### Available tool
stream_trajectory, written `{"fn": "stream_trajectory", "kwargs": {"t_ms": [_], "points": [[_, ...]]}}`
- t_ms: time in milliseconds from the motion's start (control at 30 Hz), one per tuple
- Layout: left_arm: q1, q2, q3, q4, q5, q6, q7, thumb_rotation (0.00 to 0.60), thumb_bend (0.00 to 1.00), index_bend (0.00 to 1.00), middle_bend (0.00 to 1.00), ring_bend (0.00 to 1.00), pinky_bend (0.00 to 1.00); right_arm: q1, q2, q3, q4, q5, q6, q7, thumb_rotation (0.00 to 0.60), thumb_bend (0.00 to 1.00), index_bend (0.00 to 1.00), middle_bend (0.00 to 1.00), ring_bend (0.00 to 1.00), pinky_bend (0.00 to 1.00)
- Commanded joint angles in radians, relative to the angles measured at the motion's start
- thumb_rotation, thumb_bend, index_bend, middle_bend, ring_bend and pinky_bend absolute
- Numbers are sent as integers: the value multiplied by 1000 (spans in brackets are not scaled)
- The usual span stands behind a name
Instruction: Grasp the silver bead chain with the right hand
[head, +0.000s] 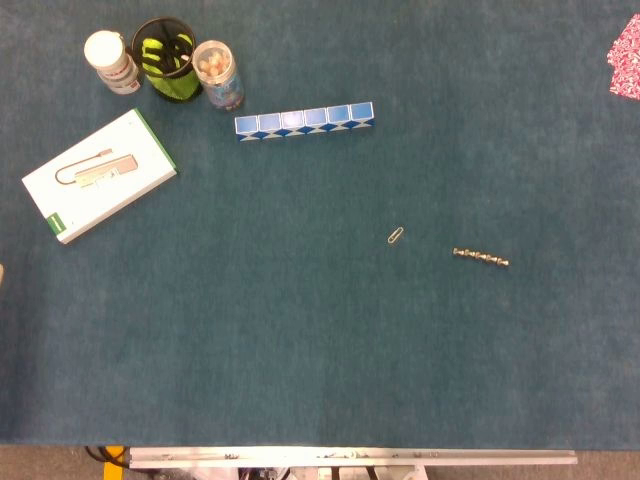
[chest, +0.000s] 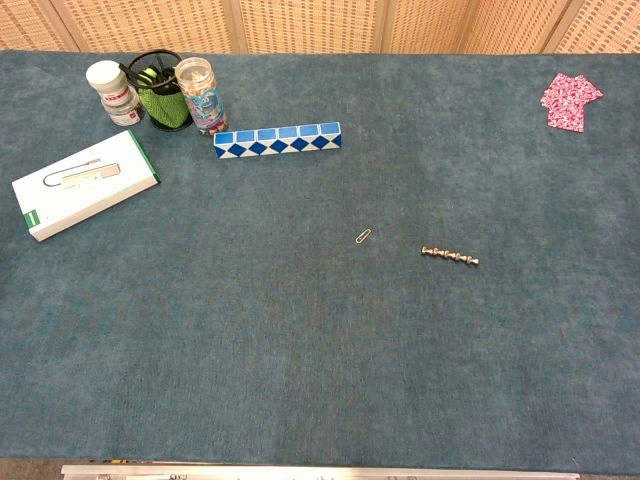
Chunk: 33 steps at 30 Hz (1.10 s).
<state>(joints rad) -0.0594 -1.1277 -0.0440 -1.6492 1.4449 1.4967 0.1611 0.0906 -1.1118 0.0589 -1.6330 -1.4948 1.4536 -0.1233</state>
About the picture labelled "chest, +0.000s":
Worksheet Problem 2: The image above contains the metal bead chain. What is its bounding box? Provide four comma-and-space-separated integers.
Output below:
420, 244, 482, 268

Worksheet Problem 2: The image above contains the blue felt table cloth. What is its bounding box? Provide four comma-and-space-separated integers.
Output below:
0, 49, 640, 473

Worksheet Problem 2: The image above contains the blue white snake cube puzzle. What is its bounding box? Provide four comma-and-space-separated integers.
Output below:
213, 121, 344, 160

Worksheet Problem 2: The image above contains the clear plastic printed jar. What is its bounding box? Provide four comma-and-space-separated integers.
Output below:
173, 56, 230, 137

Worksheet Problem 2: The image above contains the black mesh pen holder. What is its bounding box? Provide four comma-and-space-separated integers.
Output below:
119, 48, 195, 133

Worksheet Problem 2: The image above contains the green mesh cloth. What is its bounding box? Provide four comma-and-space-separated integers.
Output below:
137, 68, 191, 128

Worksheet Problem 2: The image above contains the woven rattan folding screen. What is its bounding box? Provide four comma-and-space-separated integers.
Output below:
0, 0, 640, 55

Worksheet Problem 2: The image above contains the small white labelled jar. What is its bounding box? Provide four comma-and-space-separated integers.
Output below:
100, 84, 146, 127

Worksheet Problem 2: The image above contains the white green product box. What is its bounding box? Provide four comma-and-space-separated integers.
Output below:
11, 129, 162, 243

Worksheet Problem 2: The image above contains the white lidded jar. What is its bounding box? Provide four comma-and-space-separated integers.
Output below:
84, 59, 134, 104

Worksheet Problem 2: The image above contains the pink patterned cloth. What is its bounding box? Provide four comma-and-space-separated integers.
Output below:
539, 72, 605, 134

